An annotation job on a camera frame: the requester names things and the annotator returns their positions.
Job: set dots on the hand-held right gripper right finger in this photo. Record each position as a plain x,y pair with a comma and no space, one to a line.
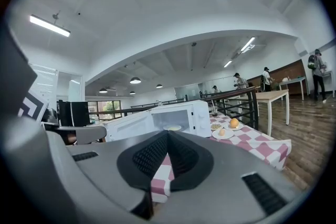
223,186

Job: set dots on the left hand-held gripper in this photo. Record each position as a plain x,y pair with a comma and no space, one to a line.
26,152

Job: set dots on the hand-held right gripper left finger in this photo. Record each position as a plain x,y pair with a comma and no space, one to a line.
110,165

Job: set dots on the white microwave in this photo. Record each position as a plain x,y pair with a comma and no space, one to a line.
202,118

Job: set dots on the small white dish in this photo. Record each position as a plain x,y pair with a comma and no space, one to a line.
172,127

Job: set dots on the black monitor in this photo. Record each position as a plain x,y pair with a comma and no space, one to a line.
78,112

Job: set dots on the large window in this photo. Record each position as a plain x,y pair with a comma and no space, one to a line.
105,108

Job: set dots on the white plate with bun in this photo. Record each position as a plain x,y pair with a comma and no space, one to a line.
228,135

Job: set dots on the pink checkered tablecloth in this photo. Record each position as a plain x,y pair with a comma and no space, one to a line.
262,147

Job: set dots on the white plate with green food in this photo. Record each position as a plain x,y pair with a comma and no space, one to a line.
216,126

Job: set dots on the white plate under orange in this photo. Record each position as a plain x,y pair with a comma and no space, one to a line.
240,127

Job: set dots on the orange fruit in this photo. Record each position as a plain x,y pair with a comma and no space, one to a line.
234,122

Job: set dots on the glass cup with straw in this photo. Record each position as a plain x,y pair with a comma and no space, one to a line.
214,112

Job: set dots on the black railing with wooden handrail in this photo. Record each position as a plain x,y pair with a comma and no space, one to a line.
254,110

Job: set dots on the glass partition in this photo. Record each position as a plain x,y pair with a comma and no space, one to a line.
187,91

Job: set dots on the wooden top table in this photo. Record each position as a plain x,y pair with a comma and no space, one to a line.
273,94

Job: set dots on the ceiling tube light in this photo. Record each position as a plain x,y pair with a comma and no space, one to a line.
50,25
228,63
248,44

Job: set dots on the grey top table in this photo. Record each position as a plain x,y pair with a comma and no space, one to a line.
292,80

